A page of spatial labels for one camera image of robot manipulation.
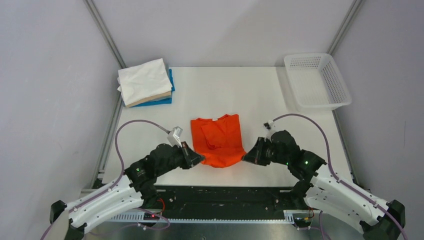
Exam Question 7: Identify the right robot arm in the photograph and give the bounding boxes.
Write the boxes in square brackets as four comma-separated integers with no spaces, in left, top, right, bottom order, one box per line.
[242,130,406,240]

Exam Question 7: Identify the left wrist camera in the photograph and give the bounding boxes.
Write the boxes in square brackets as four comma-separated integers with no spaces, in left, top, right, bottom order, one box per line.
[167,126,183,148]

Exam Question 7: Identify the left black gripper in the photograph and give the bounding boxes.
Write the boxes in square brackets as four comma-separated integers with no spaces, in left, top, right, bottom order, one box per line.
[156,140,205,176]

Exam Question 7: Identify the white folded t-shirt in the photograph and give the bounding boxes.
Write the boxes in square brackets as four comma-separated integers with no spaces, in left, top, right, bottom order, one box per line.
[118,58,172,106]

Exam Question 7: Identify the aluminium frame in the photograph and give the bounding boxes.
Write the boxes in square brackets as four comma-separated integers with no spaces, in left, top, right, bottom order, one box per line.
[64,0,387,240]

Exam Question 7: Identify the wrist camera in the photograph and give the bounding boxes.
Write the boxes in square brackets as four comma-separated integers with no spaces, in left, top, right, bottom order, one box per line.
[263,120,277,139]
[167,126,183,148]

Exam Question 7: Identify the orange t-shirt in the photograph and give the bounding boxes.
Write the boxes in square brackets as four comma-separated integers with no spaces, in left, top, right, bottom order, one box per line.
[190,114,246,168]

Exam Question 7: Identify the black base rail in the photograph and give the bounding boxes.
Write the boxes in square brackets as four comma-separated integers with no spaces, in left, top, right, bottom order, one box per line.
[135,185,313,221]

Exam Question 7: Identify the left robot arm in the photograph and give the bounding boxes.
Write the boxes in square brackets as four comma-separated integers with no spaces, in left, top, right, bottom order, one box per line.
[49,141,205,240]

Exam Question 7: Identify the white plastic basket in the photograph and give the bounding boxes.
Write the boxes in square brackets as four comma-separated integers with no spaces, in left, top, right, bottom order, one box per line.
[284,53,352,112]

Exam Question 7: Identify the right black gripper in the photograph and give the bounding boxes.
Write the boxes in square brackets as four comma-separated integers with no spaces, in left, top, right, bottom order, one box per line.
[242,136,290,166]

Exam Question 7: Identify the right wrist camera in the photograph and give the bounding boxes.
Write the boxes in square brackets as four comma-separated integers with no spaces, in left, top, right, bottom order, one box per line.
[263,120,277,139]

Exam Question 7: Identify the beige folded t-shirt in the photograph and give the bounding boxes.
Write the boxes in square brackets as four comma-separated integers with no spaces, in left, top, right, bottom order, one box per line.
[125,91,171,108]

